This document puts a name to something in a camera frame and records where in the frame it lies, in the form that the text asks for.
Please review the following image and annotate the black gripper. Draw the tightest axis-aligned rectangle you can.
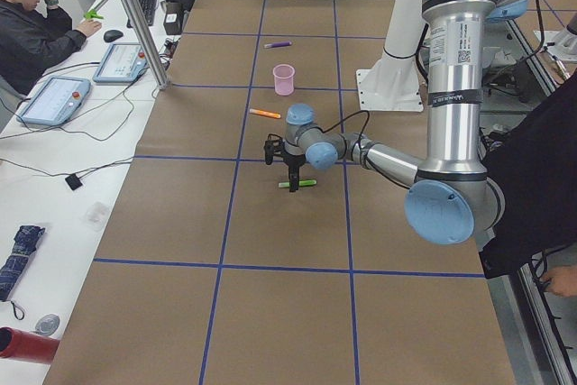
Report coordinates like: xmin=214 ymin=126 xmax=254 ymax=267
xmin=283 ymin=152 xmax=305 ymax=192

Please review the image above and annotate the orange highlighter pen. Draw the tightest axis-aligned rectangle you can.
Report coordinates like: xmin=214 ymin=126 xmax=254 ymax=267
xmin=249 ymin=108 xmax=281 ymax=119

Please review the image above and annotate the purple highlighter pen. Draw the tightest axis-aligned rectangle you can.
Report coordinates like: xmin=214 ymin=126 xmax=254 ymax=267
xmin=263 ymin=41 xmax=292 ymax=49

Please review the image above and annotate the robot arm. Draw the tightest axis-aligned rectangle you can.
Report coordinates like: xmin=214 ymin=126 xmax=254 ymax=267
xmin=265 ymin=0 xmax=528 ymax=244

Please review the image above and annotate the pink mesh pen holder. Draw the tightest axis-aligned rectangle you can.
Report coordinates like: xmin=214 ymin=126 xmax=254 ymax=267
xmin=272 ymin=64 xmax=296 ymax=96

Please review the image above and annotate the black cardboard box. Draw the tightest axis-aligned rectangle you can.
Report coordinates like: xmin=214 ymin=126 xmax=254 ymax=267
xmin=163 ymin=2 xmax=183 ymax=35

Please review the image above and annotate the far blue teach pendant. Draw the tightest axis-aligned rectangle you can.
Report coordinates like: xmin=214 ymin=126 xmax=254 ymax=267
xmin=93 ymin=42 xmax=147 ymax=85

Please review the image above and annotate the blue teach pendant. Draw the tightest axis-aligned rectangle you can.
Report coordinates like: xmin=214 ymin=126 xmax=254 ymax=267
xmin=93 ymin=42 xmax=147 ymax=85
xmin=16 ymin=76 xmax=92 ymax=126

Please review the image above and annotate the black computer mouse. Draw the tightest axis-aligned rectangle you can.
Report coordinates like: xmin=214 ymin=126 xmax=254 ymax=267
xmin=103 ymin=30 xmax=124 ymax=43

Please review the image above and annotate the standing person in black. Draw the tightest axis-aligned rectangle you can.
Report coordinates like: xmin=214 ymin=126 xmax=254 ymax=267
xmin=479 ymin=77 xmax=576 ymax=279

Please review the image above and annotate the near blue teach pendant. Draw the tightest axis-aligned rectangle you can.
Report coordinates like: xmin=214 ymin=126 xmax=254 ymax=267
xmin=16 ymin=76 xmax=92 ymax=126

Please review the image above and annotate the blue folded umbrella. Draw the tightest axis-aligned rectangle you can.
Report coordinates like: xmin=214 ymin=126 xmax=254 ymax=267
xmin=1 ymin=225 xmax=46 ymax=302

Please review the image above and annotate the seated person in black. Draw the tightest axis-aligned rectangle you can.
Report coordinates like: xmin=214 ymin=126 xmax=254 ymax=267
xmin=1 ymin=0 xmax=102 ymax=95

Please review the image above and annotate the red cylinder bottle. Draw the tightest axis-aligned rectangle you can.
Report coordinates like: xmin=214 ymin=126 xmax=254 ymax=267
xmin=1 ymin=327 xmax=60 ymax=364

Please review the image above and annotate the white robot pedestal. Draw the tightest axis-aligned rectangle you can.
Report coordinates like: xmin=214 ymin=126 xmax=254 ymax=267
xmin=356 ymin=0 xmax=426 ymax=113

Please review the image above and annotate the aluminium frame post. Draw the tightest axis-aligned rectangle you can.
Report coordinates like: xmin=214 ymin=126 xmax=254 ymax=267
xmin=121 ymin=0 xmax=169 ymax=90

